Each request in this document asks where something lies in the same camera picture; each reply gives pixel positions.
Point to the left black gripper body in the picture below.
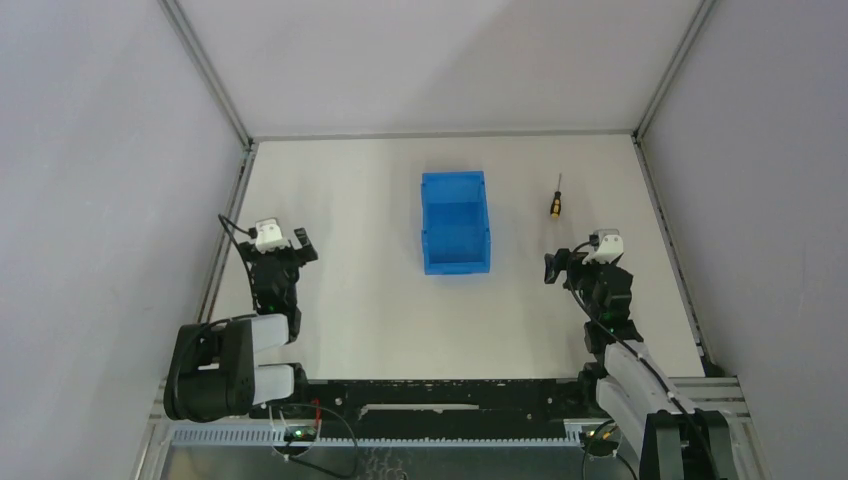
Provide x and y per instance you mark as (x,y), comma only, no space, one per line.
(281,253)

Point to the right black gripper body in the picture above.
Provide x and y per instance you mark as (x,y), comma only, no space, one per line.
(579,268)

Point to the black yellow screwdriver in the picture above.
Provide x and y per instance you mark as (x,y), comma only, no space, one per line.
(556,201)

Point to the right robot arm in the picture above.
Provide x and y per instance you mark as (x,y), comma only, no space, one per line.
(672,437)

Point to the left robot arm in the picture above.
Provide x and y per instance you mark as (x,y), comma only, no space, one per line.
(213,373)

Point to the blue plastic bin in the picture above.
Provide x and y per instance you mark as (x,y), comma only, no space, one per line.
(455,233)

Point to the right green circuit board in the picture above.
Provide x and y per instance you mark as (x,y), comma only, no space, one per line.
(600,444)

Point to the green circuit board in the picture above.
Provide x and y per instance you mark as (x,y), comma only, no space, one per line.
(600,444)
(300,434)

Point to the left green circuit board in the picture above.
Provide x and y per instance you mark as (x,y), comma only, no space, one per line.
(300,434)

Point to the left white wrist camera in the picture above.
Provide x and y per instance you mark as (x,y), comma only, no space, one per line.
(269,236)

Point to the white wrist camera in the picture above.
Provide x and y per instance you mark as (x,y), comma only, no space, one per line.
(607,247)
(269,236)

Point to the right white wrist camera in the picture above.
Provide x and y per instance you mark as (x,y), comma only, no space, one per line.
(607,247)

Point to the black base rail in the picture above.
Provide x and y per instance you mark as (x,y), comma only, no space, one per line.
(485,407)

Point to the grey slotted cable duct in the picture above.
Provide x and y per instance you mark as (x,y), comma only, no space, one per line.
(258,435)

